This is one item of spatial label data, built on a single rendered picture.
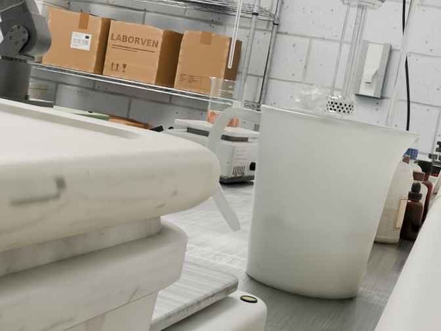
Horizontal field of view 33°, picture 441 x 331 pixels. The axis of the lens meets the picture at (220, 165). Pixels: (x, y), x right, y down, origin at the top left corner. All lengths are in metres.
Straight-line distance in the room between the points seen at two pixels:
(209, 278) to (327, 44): 3.32
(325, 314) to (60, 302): 0.46
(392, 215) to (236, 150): 0.35
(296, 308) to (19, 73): 0.89
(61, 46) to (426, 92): 1.76
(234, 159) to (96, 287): 1.07
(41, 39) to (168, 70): 2.37
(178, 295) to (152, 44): 3.24
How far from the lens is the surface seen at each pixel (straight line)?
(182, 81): 3.55
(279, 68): 3.79
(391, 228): 0.98
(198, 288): 0.44
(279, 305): 0.60
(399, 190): 0.97
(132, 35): 3.69
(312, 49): 3.77
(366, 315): 0.63
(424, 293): 0.27
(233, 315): 0.44
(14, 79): 1.38
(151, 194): 0.17
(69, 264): 0.17
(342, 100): 1.64
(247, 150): 1.28
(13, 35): 1.37
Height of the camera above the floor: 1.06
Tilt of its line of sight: 6 degrees down
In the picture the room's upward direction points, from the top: 10 degrees clockwise
